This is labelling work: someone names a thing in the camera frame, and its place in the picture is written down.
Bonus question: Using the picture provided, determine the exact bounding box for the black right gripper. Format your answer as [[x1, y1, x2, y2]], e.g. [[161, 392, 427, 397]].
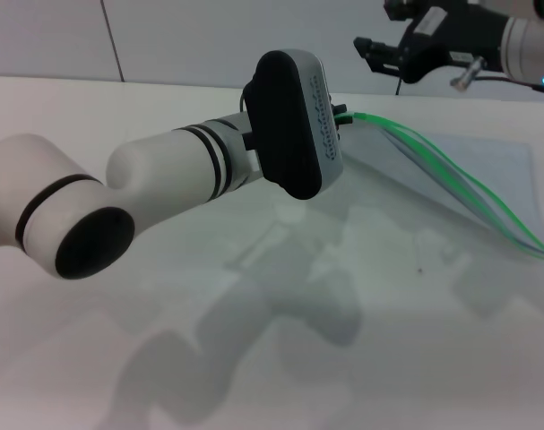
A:
[[352, 0, 537, 85]]

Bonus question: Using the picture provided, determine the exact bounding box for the transparent green-zip document bag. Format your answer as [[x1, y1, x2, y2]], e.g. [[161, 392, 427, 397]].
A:
[[333, 111, 544, 265]]

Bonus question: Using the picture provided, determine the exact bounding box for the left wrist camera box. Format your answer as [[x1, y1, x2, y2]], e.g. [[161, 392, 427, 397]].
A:
[[242, 48, 345, 202]]

